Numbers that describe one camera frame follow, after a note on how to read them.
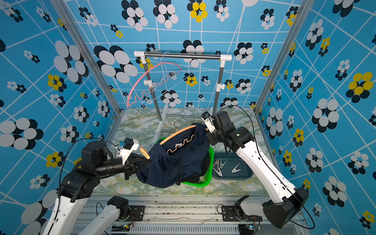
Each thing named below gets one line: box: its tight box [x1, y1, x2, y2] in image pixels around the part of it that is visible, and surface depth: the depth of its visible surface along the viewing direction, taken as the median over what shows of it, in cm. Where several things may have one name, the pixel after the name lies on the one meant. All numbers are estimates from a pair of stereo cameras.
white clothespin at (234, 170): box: [231, 163, 242, 174], surface depth 88 cm
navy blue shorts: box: [136, 123, 209, 188], surface depth 70 cm
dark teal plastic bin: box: [212, 151, 254, 181], surface depth 89 cm
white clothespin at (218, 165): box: [212, 158, 229, 178], surface depth 90 cm
